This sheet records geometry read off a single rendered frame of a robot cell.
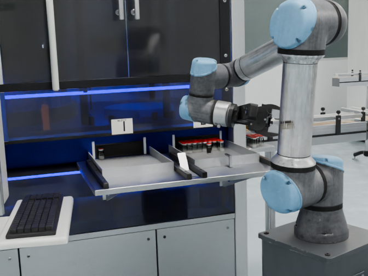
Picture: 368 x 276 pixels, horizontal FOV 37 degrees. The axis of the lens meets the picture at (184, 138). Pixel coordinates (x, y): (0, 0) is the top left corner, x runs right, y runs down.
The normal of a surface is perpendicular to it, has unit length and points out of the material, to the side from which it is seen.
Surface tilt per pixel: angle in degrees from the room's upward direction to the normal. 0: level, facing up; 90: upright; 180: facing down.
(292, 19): 83
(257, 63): 109
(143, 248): 90
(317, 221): 72
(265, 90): 90
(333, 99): 90
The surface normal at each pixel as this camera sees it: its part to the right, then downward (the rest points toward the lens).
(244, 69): -0.61, 0.47
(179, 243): 0.31, 0.15
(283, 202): -0.74, 0.26
